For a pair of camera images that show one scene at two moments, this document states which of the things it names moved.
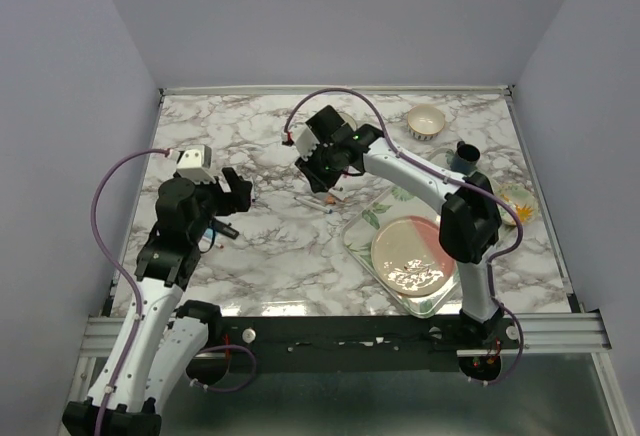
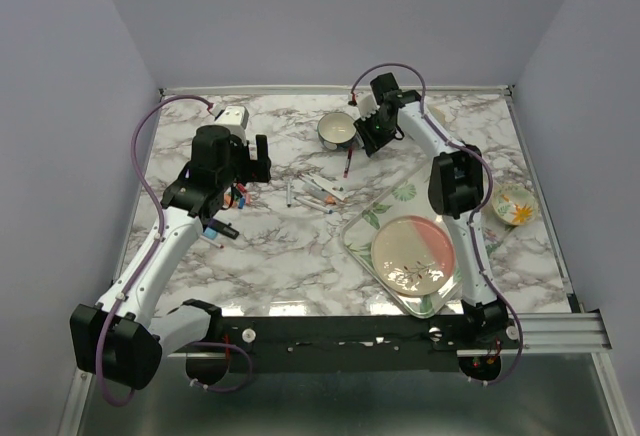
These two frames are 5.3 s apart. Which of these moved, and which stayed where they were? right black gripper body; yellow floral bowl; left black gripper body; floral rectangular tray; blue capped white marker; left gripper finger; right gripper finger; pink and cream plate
Moved: right gripper finger; right black gripper body; left black gripper body; left gripper finger
Stayed: pink and cream plate; yellow floral bowl; blue capped white marker; floral rectangular tray
